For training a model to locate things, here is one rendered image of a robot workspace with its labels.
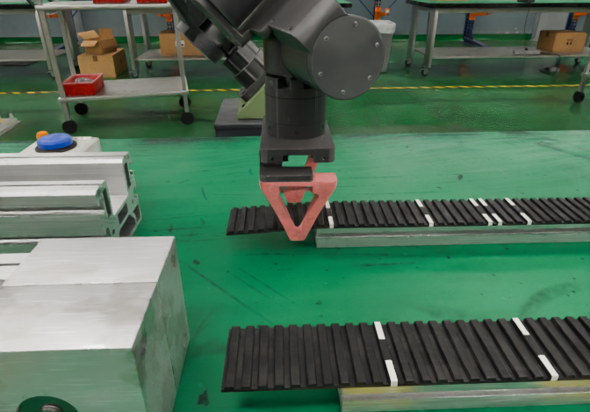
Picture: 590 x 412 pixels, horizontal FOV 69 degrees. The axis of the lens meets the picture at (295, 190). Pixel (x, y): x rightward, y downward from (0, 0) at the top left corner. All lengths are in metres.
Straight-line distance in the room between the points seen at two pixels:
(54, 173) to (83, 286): 0.25
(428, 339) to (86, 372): 0.21
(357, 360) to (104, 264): 0.17
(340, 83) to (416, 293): 0.20
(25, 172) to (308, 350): 0.35
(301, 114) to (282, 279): 0.15
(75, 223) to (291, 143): 0.21
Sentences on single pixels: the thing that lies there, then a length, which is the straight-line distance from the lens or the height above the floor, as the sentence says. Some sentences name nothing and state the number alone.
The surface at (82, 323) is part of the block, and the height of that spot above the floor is 0.87.
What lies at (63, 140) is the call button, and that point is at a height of 0.85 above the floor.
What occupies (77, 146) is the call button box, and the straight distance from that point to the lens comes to 0.62.
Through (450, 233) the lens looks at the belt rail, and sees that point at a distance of 0.49.
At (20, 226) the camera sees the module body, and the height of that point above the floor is 0.83.
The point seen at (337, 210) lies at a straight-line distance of 0.45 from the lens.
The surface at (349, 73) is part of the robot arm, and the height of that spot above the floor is 0.97.
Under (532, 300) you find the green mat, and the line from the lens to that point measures 0.44.
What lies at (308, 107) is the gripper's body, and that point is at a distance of 0.38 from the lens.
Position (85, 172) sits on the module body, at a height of 0.85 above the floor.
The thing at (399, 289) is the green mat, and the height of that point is 0.78.
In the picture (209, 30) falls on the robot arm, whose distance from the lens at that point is 0.86.
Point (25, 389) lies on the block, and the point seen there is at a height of 0.85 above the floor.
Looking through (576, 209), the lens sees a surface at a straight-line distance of 0.54.
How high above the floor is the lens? 1.03
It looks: 27 degrees down
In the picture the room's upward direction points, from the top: straight up
